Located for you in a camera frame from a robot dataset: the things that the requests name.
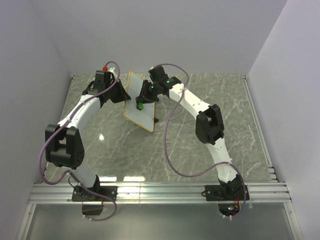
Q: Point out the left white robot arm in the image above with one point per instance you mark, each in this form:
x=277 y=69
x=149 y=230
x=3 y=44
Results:
x=63 y=142

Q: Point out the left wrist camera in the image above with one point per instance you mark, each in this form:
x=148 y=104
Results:
x=113 y=70

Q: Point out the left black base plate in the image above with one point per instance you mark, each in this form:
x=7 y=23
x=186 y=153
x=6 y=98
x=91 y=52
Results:
x=103 y=194

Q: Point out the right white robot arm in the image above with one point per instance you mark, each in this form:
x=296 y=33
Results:
x=209 y=125

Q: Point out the green whiteboard eraser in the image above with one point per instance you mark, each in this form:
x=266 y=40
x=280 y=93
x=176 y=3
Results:
x=140 y=106

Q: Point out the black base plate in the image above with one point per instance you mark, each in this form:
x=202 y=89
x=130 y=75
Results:
x=103 y=194
x=225 y=192

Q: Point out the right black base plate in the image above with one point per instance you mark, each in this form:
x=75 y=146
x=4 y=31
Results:
x=225 y=192

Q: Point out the aluminium right side rail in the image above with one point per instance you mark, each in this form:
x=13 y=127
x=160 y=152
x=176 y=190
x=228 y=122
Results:
x=270 y=166

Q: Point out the aluminium front rail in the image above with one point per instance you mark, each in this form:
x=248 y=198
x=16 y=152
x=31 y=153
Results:
x=180 y=192

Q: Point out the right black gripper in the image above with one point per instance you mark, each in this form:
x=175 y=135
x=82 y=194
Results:
x=142 y=97

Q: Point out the yellow framed whiteboard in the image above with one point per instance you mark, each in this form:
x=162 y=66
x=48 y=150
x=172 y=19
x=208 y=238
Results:
x=141 y=114

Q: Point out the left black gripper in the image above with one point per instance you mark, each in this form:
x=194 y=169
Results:
x=116 y=92

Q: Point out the aluminium rail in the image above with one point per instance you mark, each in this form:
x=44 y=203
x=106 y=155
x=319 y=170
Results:
x=270 y=166
x=180 y=192

